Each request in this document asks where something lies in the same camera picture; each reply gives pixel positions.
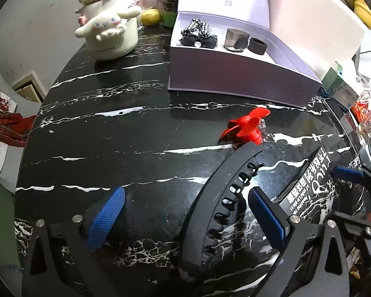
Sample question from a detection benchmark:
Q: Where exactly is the red plaid scarf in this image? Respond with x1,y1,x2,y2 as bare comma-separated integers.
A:
0,98,36,148

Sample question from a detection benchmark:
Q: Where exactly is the black velcro ring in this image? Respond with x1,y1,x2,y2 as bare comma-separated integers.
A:
247,37,268,55

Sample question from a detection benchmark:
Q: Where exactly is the green white small box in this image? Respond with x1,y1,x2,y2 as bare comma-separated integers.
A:
322,67,359,109

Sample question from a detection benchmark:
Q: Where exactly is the white cartoon kettle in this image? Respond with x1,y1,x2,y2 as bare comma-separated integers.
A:
75,0,142,60

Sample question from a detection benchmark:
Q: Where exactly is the smoky transparent heart case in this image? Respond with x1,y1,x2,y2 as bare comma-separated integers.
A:
224,28,249,52

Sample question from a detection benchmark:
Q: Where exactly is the lavender gift box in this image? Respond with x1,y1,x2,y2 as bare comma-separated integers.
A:
168,0,322,107

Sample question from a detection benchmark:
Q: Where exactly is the red small fan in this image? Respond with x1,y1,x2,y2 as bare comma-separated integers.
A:
219,107,271,146

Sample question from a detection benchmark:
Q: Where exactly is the black printed card box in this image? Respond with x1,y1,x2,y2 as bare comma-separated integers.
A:
278,146,338,224

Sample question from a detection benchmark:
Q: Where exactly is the black white checkered bow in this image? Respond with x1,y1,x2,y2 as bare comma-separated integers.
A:
180,18,218,49

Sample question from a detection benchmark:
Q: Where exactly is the yellow hat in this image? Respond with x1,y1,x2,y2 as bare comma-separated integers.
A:
353,0,371,29

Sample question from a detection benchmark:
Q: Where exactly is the white round cushion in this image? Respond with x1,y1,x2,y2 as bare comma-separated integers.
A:
269,0,368,79

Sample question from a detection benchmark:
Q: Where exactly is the yellow lemon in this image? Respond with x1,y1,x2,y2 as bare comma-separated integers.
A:
141,9,161,27

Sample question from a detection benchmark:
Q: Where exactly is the large black hair claw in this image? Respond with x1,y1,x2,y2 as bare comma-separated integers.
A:
182,143,262,272

